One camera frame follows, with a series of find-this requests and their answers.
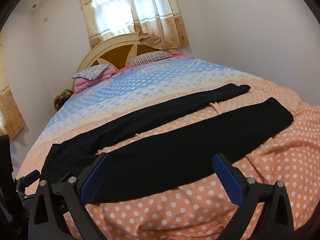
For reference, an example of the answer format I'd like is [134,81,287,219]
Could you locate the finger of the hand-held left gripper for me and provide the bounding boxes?
[14,169,41,189]

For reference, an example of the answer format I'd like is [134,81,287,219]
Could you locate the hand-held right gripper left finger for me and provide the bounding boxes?
[28,152,112,240]

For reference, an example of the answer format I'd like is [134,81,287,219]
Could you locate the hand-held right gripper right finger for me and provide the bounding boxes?
[212,153,295,240]

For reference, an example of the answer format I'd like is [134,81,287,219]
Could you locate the black pants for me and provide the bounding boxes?
[40,84,294,204]

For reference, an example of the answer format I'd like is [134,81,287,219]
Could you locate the golden patterned side curtain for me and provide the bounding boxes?
[0,44,26,134]

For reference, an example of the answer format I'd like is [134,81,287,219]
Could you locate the polka dot bed blanket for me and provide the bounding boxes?
[15,54,320,240]

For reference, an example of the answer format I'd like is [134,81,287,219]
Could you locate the brown patterned bag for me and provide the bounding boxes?
[53,89,73,111]

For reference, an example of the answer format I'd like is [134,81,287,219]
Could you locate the folded pink blanket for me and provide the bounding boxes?
[72,65,118,94]

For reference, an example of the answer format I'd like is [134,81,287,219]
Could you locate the grey floral pillow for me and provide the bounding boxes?
[71,64,110,80]

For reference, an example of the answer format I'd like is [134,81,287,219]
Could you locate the cream and brown headboard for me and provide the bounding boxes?
[71,33,160,93]

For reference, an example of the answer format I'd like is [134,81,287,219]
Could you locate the striped pillow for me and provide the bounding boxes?
[127,51,173,70]

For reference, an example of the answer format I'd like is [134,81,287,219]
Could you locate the beige patterned window curtain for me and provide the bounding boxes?
[78,0,190,50]

